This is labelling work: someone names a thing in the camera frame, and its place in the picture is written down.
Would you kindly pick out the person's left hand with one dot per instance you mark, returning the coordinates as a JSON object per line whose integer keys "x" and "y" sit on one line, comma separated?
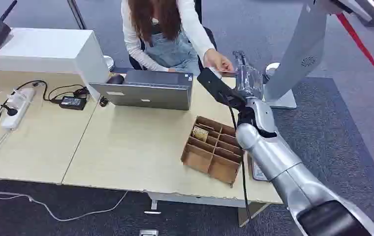
{"x": 217, "y": 60}

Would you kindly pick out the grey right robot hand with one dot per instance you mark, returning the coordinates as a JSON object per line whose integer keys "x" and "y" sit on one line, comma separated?
{"x": 249, "y": 81}

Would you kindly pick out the person's right hand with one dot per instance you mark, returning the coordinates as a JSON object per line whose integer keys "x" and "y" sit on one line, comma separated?
{"x": 172, "y": 69}

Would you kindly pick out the pale card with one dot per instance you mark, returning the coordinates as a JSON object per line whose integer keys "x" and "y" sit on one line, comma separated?
{"x": 228, "y": 73}

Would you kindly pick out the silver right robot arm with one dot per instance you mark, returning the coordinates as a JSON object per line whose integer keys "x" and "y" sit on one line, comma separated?
{"x": 281, "y": 159}

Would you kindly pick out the person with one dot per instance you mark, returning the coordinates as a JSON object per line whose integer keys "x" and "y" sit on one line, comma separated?
{"x": 170, "y": 52}

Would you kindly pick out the black office chair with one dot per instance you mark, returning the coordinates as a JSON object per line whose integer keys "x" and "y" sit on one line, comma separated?
{"x": 210, "y": 37}

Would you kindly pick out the grey laptop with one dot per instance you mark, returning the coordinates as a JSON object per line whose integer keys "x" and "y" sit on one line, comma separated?
{"x": 148, "y": 96}

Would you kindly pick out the black computer mouse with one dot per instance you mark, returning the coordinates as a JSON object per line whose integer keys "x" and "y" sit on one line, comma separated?
{"x": 116, "y": 79}

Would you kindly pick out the silver kiosk stand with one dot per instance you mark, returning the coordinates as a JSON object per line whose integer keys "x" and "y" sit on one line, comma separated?
{"x": 299, "y": 49}

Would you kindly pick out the printed card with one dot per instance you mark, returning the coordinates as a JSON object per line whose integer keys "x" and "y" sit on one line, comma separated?
{"x": 200, "y": 134}

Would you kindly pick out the wooden divided card box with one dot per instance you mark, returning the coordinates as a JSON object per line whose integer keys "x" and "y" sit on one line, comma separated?
{"x": 206, "y": 156}

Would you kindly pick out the dark flat pad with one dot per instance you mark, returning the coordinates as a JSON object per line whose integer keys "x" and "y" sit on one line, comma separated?
{"x": 257, "y": 172}

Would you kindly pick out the black laptop power brick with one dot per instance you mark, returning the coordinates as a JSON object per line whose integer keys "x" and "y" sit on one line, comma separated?
{"x": 73, "y": 102}

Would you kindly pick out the dark slanted pole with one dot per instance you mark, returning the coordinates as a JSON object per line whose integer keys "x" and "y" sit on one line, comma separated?
{"x": 76, "y": 14}

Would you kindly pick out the red barrier belt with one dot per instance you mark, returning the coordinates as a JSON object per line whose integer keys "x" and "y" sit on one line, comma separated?
{"x": 359, "y": 44}

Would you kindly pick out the white cabinet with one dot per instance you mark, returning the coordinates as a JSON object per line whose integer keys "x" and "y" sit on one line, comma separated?
{"x": 43, "y": 49}

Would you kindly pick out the white plug adapter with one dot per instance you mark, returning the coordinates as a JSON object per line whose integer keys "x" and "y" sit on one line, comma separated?
{"x": 15, "y": 100}

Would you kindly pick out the white power strip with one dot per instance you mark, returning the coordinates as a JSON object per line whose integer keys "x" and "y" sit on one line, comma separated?
{"x": 15, "y": 117}

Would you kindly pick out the grey floor socket plate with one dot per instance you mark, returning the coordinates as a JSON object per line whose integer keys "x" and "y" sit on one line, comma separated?
{"x": 149, "y": 233}

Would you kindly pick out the black power plug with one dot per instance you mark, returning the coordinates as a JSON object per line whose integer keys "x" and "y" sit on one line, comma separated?
{"x": 10, "y": 111}

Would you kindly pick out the white round post base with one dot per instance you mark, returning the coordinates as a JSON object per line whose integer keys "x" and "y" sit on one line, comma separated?
{"x": 271, "y": 69}
{"x": 109, "y": 62}

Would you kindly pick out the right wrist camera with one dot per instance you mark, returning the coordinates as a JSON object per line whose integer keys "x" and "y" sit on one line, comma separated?
{"x": 218, "y": 86}

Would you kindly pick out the white desk foot bracket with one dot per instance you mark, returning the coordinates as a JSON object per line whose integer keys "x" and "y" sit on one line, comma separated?
{"x": 153, "y": 205}

